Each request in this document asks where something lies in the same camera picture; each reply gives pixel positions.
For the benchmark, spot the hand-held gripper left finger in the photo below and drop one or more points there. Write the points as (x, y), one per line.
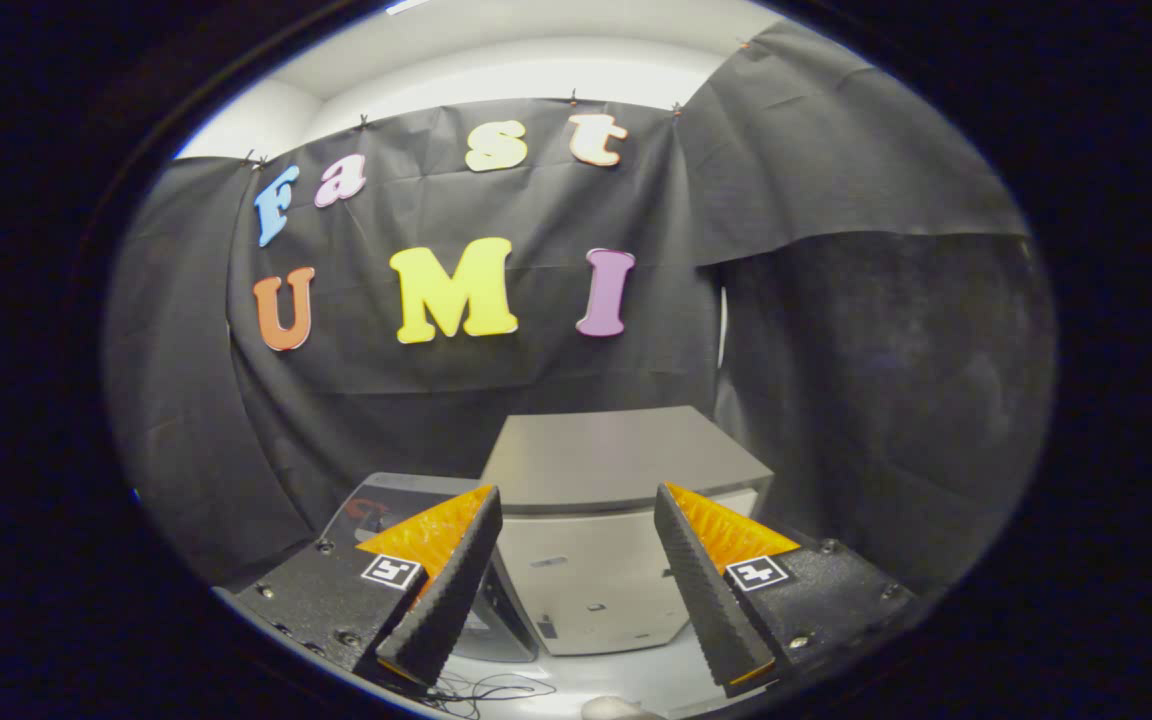
(451, 590)

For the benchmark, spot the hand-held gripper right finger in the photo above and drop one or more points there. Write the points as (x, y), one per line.
(706, 590)

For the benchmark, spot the grey washing machine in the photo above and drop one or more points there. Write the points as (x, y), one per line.
(508, 630)

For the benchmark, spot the beige cabinet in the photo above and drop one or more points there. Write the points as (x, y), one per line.
(616, 450)

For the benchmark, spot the black backdrop cloth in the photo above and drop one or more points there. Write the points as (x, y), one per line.
(536, 370)

